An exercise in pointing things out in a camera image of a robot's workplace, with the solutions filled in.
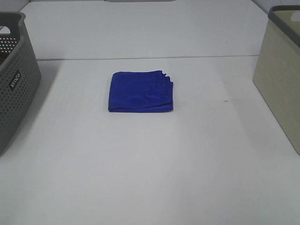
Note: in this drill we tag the folded blue towel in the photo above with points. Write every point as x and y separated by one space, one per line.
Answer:
140 92

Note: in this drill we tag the beige plastic basket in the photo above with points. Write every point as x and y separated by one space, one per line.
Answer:
277 72

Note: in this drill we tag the grey perforated plastic basket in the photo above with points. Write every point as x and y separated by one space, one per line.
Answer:
19 75

